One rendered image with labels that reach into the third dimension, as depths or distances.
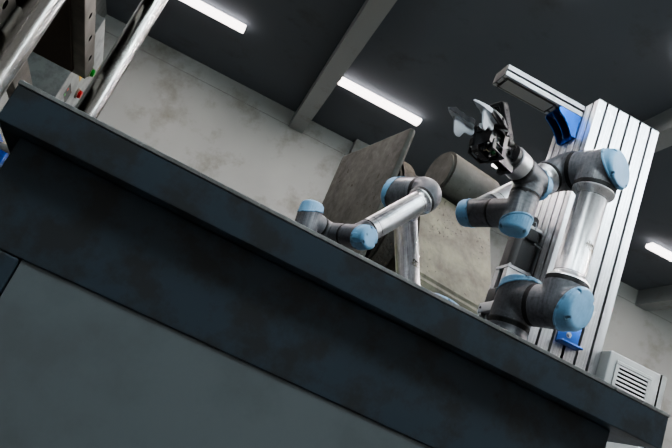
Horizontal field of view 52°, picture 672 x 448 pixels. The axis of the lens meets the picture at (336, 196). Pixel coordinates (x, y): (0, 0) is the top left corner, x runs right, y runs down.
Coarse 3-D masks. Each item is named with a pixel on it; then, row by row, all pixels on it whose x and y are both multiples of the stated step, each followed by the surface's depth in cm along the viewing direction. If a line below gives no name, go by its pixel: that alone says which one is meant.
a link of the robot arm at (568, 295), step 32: (576, 160) 194; (608, 160) 186; (576, 192) 191; (608, 192) 187; (576, 224) 184; (576, 256) 180; (544, 288) 179; (576, 288) 174; (544, 320) 177; (576, 320) 173
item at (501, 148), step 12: (480, 132) 164; (492, 132) 160; (504, 132) 162; (480, 144) 161; (492, 144) 158; (504, 144) 161; (516, 144) 167; (480, 156) 163; (492, 156) 162; (504, 156) 160; (516, 156) 165; (504, 168) 165
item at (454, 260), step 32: (352, 160) 475; (384, 160) 427; (448, 160) 455; (352, 192) 445; (448, 192) 448; (480, 192) 453; (448, 224) 433; (384, 256) 394; (448, 256) 416; (480, 256) 436; (448, 288) 400; (480, 288) 418
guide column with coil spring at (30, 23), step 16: (32, 0) 103; (48, 0) 104; (64, 0) 107; (16, 16) 102; (32, 16) 103; (48, 16) 105; (0, 32) 101; (16, 32) 101; (32, 32) 103; (0, 48) 100; (16, 48) 101; (32, 48) 104; (0, 64) 100; (16, 64) 102; (0, 80) 100; (0, 96) 101
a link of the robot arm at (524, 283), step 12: (504, 276) 191; (516, 276) 188; (528, 276) 187; (504, 288) 188; (516, 288) 186; (528, 288) 183; (504, 300) 186; (516, 300) 183; (492, 312) 187; (504, 312) 184; (516, 312) 183; (528, 324) 183
